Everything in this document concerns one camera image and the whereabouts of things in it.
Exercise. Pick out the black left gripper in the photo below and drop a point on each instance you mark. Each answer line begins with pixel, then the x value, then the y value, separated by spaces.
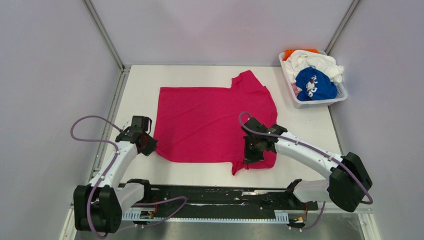
pixel 152 147

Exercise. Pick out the orange t-shirt in basket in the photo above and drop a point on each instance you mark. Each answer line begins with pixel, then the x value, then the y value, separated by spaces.
pixel 288 52

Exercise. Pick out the white perforated laundry basket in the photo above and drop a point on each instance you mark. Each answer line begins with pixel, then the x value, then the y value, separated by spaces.
pixel 342 94

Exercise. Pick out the light pink garment in basket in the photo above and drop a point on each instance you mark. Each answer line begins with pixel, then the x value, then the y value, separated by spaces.
pixel 296 90

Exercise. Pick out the pink t-shirt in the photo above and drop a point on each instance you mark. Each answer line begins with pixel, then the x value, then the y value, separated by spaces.
pixel 203 124

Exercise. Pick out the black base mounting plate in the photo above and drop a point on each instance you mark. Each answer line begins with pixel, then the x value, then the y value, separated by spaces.
pixel 215 198

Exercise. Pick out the white t-shirt in basket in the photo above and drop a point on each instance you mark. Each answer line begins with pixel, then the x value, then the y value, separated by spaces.
pixel 302 59

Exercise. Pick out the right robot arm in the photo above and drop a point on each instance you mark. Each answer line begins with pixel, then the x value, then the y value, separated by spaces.
pixel 346 182

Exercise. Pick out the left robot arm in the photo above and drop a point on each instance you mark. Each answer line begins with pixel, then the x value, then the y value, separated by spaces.
pixel 100 204

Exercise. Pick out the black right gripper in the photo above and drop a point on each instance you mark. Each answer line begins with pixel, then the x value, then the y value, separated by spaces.
pixel 249 157

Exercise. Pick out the aluminium frame rail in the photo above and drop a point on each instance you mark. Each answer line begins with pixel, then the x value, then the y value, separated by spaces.
pixel 232 195

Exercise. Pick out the blue t-shirt in basket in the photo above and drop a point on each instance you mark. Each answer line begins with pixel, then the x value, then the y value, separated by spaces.
pixel 315 85

